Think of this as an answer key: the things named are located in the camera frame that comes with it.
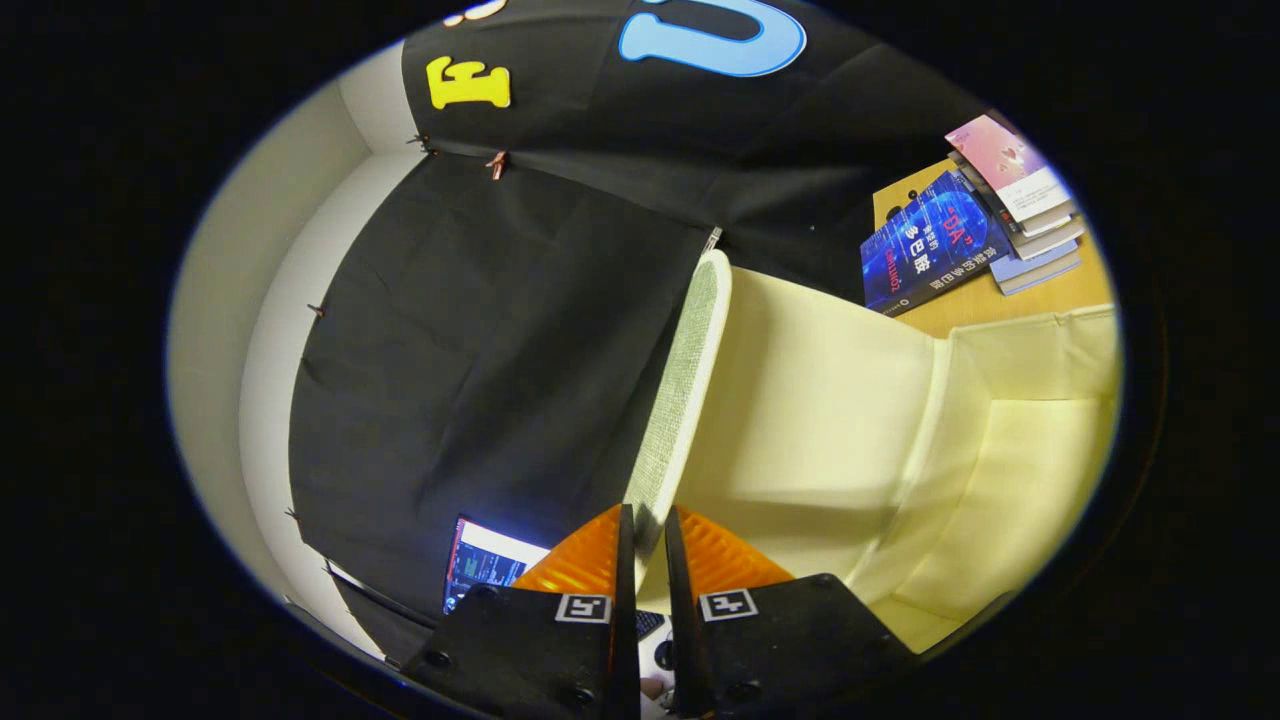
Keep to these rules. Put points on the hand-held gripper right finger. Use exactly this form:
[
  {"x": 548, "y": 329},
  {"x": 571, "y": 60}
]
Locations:
[{"x": 780, "y": 640}]

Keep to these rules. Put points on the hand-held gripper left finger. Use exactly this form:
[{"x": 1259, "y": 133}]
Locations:
[{"x": 540, "y": 650}]

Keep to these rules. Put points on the pale green fabric storage box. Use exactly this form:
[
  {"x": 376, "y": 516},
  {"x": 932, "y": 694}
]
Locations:
[{"x": 820, "y": 420}]

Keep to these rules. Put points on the laptop with lit screen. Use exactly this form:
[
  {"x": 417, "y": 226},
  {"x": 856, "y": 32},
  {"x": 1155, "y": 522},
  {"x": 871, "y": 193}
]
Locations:
[{"x": 490, "y": 565}]

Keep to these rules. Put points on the black backdrop cloth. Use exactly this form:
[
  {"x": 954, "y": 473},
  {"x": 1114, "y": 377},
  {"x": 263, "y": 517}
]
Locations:
[{"x": 500, "y": 330}]

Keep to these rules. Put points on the silver cloth clip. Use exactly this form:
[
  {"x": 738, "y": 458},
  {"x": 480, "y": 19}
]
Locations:
[{"x": 712, "y": 238}]

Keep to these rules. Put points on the blue cover book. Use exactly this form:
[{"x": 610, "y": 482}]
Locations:
[{"x": 925, "y": 250}]

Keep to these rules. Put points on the pale blue book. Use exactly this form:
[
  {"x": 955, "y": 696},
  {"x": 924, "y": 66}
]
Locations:
[{"x": 1040, "y": 270}]

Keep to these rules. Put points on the grey book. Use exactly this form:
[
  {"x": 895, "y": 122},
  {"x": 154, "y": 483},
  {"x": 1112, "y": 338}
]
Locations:
[{"x": 1045, "y": 238}]

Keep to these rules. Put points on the red cloth clip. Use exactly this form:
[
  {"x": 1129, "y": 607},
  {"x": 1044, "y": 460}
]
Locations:
[{"x": 497, "y": 165}]

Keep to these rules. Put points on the pink cover book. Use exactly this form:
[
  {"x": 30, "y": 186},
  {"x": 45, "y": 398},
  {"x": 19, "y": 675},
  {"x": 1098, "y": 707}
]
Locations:
[{"x": 1010, "y": 165}]

